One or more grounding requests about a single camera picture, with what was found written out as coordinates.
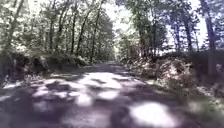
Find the row of trees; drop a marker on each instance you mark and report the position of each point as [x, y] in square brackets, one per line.
[156, 26]

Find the leaf-covered earth bank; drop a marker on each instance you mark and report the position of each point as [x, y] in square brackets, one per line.
[173, 71]

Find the wood of trees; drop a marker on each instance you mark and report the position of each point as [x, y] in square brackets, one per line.
[63, 30]

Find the grey asphalt road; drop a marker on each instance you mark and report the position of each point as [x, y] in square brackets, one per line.
[100, 96]

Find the leaf-covered earth verge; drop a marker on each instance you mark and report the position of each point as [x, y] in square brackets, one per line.
[30, 65]

